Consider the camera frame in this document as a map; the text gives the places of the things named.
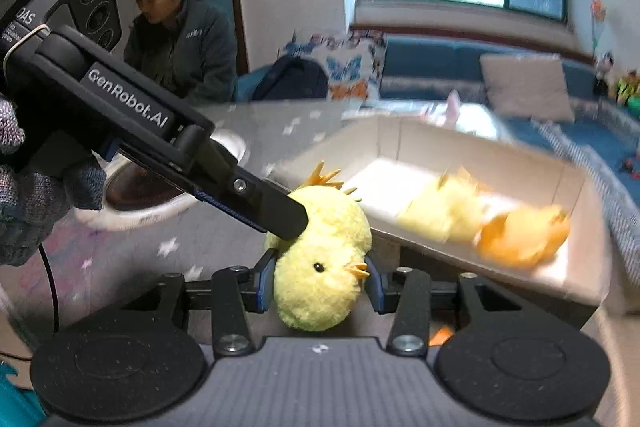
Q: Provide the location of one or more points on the yellow plush chick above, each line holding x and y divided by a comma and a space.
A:
449, 209
319, 276

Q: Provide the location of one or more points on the green ring toy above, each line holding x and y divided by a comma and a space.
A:
633, 106

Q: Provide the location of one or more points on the blue corner sofa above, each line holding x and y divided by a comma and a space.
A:
427, 69

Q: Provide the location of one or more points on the orange toy block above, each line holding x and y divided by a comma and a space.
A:
441, 336

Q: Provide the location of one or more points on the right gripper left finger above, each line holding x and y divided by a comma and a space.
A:
263, 280

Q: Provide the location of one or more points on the pink plastic bag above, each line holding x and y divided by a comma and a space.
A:
444, 113

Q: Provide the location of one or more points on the cardboard shoe box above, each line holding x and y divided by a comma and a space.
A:
388, 161

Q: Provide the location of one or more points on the gloved left hand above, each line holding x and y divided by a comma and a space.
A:
32, 202

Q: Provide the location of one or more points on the orange plush duck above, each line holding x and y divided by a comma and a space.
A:
525, 237

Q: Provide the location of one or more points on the round table hotpot burner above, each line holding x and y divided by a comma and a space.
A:
133, 198

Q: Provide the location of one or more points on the panda plush toy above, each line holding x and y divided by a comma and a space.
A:
603, 67

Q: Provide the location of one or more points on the butterfly print pillow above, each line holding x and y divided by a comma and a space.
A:
353, 62

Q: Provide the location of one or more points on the yellow green plush toy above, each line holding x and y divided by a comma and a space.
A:
628, 87

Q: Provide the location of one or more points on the dark blue backpack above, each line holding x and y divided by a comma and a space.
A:
292, 78

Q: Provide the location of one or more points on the grey cushion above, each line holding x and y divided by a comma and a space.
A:
527, 86

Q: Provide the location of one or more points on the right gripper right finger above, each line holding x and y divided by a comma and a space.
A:
374, 286

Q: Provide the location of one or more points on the lace sofa cover cloth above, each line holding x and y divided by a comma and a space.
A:
620, 211

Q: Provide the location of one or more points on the seated person in fleece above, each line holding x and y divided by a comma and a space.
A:
188, 47

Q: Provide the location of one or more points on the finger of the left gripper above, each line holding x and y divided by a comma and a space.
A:
220, 181

